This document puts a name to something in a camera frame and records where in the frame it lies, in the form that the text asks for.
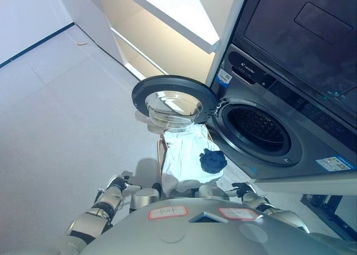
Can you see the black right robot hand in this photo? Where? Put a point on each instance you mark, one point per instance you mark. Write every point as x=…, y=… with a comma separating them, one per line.
x=243, y=188

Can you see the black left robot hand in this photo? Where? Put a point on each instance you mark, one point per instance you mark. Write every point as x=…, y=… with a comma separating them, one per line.
x=122, y=182

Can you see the navy blue garment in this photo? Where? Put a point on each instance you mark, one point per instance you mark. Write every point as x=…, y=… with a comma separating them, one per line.
x=213, y=161

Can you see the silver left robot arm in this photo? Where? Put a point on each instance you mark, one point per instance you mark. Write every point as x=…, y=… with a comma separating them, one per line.
x=92, y=221

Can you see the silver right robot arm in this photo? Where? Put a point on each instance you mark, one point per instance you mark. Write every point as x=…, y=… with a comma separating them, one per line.
x=284, y=217

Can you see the brown wicker laundry basket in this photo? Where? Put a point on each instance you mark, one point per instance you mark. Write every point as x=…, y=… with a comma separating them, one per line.
x=161, y=154

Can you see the white machine platform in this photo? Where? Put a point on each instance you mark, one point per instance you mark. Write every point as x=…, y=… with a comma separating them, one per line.
x=306, y=185

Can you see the grey front-load washing machine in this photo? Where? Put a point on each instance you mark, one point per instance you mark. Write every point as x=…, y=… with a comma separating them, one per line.
x=306, y=143

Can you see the round washing machine door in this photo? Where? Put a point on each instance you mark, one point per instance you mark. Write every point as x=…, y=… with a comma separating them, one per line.
x=195, y=89

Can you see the small blue sticker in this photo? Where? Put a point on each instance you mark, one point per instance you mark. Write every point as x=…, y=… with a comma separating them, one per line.
x=253, y=170

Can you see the red-bordered white sticker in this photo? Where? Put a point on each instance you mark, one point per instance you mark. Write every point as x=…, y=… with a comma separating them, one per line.
x=240, y=213
x=167, y=212

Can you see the silver left robot leg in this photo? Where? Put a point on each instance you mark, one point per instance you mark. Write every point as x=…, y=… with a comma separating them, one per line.
x=145, y=197

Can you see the silver robot leg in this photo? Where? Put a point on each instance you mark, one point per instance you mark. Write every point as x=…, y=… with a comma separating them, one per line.
x=212, y=193
x=145, y=197

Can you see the silver right robot leg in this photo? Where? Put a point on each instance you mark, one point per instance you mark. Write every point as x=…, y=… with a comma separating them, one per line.
x=212, y=193

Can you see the black left robot foot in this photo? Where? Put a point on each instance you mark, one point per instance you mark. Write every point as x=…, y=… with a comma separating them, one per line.
x=156, y=188

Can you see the white cloth garment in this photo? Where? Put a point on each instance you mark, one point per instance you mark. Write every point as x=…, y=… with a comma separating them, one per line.
x=184, y=160

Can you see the silver robot torso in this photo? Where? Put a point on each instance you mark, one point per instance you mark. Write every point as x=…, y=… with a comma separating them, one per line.
x=195, y=238

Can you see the black metal stand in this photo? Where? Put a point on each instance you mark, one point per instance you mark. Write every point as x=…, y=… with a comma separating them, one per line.
x=329, y=210

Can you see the blue white energy label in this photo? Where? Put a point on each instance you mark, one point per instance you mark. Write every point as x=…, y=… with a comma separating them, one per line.
x=334, y=163

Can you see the blue white barcode label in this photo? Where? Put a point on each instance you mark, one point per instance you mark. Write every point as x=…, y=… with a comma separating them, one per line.
x=224, y=77

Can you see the small brown floor scrap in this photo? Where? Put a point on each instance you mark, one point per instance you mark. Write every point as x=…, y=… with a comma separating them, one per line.
x=82, y=43

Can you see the dark stacked dryer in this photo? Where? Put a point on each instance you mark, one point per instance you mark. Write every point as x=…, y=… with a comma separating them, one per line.
x=301, y=29

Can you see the white open shelf cabinet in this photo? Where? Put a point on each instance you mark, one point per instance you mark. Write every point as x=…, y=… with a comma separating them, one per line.
x=167, y=15

